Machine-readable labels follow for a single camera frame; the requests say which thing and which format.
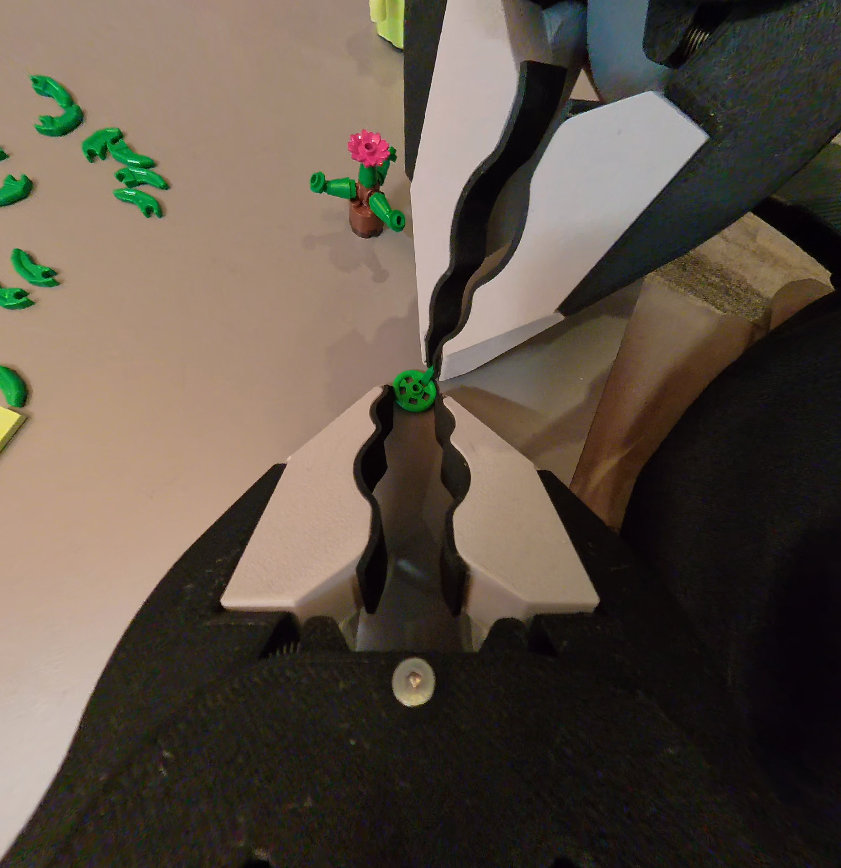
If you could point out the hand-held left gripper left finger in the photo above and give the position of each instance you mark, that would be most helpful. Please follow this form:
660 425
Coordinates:
305 542

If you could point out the toy cactus with pink flower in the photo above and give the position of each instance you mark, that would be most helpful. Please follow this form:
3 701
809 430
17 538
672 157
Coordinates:
366 213

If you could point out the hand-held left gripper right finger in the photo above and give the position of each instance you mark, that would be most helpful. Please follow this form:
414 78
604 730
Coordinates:
522 542

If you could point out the yellow flat toy brick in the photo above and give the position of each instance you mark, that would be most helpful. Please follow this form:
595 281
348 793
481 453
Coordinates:
1 434

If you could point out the scatter of green toy leaves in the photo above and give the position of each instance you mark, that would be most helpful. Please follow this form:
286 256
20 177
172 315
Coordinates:
61 125

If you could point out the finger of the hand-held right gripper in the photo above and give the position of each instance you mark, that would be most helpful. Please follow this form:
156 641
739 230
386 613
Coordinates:
461 122
596 203

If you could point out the lime green toy figure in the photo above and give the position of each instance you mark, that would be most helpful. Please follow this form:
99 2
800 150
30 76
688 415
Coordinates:
386 20

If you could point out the green toy wheel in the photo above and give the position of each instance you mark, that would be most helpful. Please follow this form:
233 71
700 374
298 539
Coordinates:
413 392

